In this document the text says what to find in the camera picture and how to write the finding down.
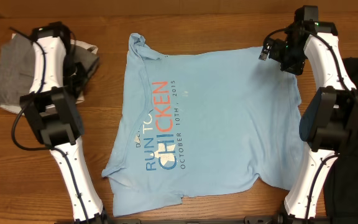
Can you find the light blue printed t-shirt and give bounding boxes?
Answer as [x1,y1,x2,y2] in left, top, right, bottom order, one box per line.
[102,33,303,217]

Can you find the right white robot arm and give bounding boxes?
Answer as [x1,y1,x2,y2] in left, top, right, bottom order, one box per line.
[259,21,358,223]

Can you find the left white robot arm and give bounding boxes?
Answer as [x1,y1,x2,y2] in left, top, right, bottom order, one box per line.
[18,22,109,223]

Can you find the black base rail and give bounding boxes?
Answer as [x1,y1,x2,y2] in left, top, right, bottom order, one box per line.
[109,215,284,224]

